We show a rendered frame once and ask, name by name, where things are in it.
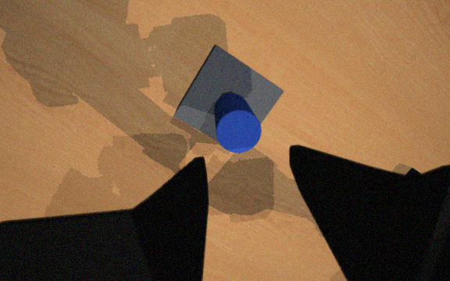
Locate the blue marker cap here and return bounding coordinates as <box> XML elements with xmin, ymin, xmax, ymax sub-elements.
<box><xmin>214</xmin><ymin>93</ymin><xmax>262</xmax><ymax>153</ymax></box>

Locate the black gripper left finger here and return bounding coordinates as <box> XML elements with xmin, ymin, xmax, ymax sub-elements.
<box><xmin>0</xmin><ymin>156</ymin><xmax>209</xmax><ymax>281</ymax></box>

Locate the grey square block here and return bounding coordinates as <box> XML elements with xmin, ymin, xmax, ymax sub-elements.
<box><xmin>173</xmin><ymin>44</ymin><xmax>284</xmax><ymax>141</ymax></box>

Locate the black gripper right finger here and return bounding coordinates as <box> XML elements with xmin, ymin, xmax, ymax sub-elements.
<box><xmin>289</xmin><ymin>144</ymin><xmax>450</xmax><ymax>281</ymax></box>

